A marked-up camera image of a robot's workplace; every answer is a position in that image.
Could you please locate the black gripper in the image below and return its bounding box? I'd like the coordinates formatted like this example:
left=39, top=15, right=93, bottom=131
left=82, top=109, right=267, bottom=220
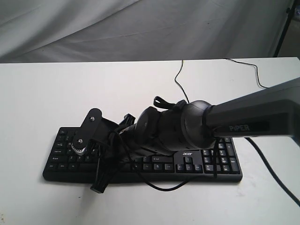
left=90, top=113, right=169, bottom=194

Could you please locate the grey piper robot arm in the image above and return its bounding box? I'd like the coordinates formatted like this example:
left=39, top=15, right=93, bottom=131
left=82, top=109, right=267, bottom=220
left=91, top=79, right=300, bottom=193

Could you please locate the black acer keyboard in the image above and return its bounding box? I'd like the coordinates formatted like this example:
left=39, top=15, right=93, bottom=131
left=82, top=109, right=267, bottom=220
left=43, top=127, right=242, bottom=184

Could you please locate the grey backdrop cloth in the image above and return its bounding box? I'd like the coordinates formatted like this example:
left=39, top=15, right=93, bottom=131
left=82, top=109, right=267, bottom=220
left=0, top=0, right=292, bottom=63

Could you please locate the black tripod stand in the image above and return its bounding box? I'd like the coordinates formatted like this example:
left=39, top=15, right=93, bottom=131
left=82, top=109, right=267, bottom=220
left=273, top=0, right=297, bottom=58

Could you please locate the black keyboard cable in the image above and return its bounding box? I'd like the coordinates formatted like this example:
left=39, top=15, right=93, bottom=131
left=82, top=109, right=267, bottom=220
left=174, top=58, right=270, bottom=103

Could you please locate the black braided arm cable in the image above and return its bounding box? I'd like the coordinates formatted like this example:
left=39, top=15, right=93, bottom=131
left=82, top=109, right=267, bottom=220
left=112, top=131, right=300, bottom=202

